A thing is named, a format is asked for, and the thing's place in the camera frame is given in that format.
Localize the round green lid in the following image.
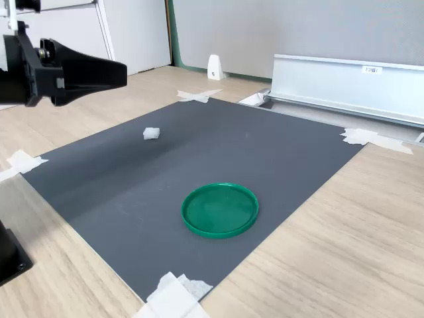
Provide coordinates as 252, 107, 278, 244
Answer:
180, 182, 260, 240

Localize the white tape cross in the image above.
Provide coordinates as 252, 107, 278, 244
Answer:
176, 88, 224, 103

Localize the small white bracket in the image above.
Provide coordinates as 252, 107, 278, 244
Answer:
207, 54, 227, 81

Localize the white partition panel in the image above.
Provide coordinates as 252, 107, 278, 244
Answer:
31, 0, 174, 78

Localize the dark grey mat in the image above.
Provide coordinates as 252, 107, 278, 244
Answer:
21, 97, 370, 304

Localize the grey partition panel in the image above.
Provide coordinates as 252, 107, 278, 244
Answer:
171, 0, 424, 84

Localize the small white plastic terminal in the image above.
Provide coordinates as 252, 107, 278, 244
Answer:
142, 126, 162, 141

